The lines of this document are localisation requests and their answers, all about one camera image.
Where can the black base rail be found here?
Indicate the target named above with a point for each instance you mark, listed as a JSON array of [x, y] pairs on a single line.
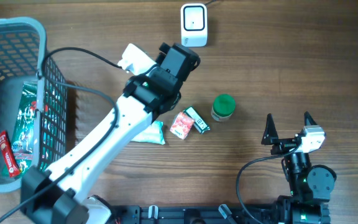
[[186, 215]]

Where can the green lid jar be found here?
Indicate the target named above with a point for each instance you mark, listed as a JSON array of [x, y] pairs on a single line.
[[223, 107]]

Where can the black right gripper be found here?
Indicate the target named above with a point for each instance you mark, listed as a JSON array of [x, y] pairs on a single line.
[[270, 137]]

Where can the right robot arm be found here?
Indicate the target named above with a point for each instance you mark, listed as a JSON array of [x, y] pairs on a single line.
[[310, 185]]

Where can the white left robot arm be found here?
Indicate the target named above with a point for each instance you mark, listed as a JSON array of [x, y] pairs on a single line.
[[60, 194]]

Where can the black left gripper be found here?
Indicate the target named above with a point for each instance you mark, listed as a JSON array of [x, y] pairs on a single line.
[[168, 49]]

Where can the white barcode scanner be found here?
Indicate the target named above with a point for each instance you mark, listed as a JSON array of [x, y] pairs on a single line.
[[194, 25]]

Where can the red coffee stick sachet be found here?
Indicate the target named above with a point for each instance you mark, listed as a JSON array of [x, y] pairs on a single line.
[[7, 153]]

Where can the red white small box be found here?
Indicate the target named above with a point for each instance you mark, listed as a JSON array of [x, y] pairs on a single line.
[[181, 125]]

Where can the teal tissue pack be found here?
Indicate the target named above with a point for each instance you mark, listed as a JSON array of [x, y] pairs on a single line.
[[152, 134]]

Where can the green 3M gloves packet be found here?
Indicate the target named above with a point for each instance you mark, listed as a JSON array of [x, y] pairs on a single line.
[[26, 124]]

